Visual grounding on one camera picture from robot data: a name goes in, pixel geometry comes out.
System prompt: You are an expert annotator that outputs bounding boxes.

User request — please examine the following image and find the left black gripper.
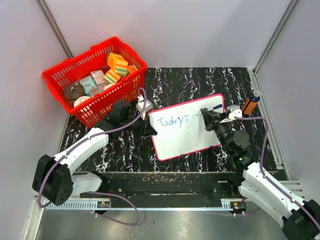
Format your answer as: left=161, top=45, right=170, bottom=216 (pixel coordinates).
left=121, top=111, right=157, bottom=139

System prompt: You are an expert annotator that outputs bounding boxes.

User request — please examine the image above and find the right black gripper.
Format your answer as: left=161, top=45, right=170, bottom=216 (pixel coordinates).
left=202, top=108, right=233, bottom=154

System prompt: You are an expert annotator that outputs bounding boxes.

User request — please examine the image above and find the blue capped whiteboard marker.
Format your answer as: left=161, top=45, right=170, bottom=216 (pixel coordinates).
left=196, top=104, right=223, bottom=115

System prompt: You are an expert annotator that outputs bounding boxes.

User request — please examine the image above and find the pink framed whiteboard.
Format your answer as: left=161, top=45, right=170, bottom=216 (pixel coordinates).
left=148, top=93, right=224, bottom=161

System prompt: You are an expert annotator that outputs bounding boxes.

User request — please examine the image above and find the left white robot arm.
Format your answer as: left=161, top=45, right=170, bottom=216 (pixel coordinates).
left=31, top=100, right=157, bottom=206

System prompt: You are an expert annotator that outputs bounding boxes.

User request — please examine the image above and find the striped sponge lower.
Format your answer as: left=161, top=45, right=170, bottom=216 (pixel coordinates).
left=103, top=69, right=122, bottom=84

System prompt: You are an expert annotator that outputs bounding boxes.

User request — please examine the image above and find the pink box lower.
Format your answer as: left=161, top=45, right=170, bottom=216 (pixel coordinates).
left=89, top=85, right=104, bottom=98

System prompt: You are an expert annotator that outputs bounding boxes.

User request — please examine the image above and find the striped sponge stack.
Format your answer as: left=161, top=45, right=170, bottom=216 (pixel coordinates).
left=106, top=52, right=129, bottom=76

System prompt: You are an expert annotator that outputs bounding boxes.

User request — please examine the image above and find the pink small box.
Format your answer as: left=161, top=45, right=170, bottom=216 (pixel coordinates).
left=90, top=70, right=107, bottom=86

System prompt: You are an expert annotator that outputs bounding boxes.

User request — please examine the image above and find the red plastic shopping basket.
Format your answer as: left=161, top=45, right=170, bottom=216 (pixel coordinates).
left=42, top=36, right=147, bottom=128

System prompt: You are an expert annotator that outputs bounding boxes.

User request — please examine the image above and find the pink round pastry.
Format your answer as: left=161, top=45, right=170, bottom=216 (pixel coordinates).
left=73, top=95, right=90, bottom=108

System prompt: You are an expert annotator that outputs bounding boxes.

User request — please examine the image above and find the teal small box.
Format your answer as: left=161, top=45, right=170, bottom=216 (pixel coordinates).
left=79, top=75, right=96, bottom=96

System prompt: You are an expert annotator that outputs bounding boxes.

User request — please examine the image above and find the brown round bread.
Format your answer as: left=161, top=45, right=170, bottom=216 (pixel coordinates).
left=63, top=81, right=86, bottom=102

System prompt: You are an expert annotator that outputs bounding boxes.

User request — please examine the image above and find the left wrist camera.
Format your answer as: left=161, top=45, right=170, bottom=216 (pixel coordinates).
left=136, top=95, right=153, bottom=120

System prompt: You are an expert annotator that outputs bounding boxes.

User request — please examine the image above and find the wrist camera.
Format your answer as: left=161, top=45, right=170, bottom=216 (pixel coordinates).
left=220, top=105, right=243, bottom=124
left=136, top=95, right=153, bottom=120

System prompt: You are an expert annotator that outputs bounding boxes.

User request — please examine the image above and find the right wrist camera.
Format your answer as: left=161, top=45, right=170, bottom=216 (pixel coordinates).
left=220, top=105, right=243, bottom=124

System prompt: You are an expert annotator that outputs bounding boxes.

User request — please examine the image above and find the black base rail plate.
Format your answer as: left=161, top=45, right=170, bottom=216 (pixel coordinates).
left=79, top=171, right=251, bottom=208

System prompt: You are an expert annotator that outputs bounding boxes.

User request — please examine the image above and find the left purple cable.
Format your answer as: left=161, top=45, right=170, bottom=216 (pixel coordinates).
left=36, top=87, right=147, bottom=209

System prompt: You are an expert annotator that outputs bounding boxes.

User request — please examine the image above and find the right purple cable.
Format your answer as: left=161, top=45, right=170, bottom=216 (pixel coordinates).
left=236, top=116, right=320, bottom=233

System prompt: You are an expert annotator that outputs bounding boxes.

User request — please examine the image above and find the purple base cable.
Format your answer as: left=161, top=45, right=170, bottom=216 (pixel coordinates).
left=84, top=191, right=142, bottom=225

